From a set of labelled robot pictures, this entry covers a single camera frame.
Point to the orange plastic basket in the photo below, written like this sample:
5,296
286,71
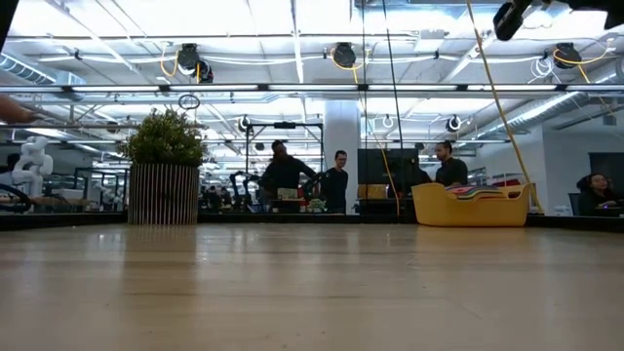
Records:
439,209

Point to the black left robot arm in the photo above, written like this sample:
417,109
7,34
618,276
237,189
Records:
5,14

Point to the black background robot arm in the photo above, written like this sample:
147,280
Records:
236,187
312,185

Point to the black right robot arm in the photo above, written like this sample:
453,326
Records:
509,19

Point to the person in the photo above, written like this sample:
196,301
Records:
451,170
597,192
336,183
285,173

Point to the white building column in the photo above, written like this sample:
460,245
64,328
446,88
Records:
341,131

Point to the black monitor screen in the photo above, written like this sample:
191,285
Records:
375,166

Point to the long LED light bar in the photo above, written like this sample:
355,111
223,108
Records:
312,88

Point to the potted plant in slatted pot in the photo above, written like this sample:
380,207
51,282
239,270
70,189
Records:
163,195

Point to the white robot figure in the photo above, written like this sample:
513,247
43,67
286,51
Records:
31,166

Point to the person's hand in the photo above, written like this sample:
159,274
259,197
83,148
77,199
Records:
14,113

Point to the black background frame rig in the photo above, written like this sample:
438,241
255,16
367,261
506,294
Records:
285,125

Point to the black aluminium table frame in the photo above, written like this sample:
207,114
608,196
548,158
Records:
58,221

